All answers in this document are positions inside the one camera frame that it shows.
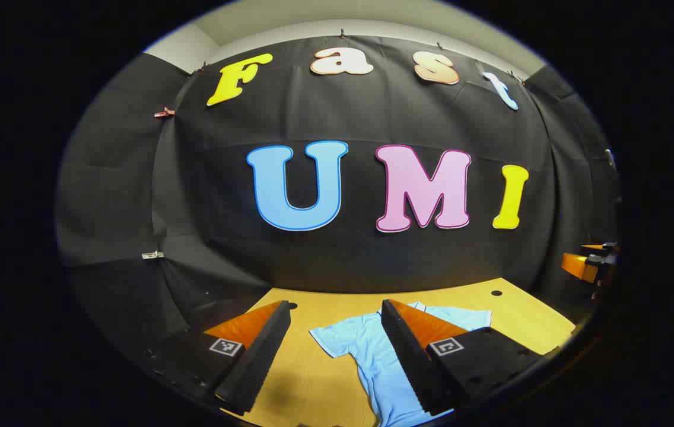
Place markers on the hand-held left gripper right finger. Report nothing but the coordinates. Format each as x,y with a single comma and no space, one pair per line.
405,356

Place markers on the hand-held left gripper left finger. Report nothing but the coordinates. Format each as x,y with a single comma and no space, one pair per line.
260,356

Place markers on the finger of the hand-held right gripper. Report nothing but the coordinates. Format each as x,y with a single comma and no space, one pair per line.
607,245
580,265

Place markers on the light blue T-shirt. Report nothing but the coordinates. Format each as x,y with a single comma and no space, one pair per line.
366,350

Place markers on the small silver clip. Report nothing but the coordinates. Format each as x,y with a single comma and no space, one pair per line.
152,255

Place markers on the black backdrop cloth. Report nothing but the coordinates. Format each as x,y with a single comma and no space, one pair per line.
372,112

